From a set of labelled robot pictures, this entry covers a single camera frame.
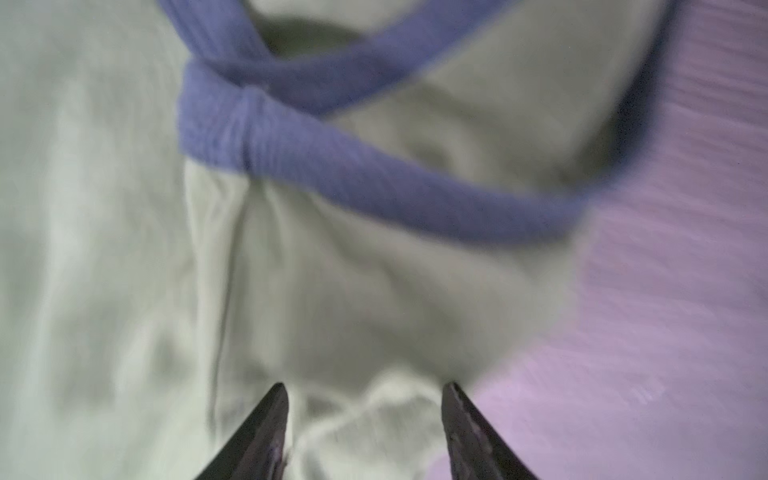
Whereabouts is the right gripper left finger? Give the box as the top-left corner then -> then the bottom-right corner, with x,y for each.
196,383 -> 289,480

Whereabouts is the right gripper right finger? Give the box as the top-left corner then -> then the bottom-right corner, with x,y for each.
441,382 -> 538,480

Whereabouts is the green tank top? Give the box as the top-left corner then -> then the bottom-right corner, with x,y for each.
1,1 -> 675,479

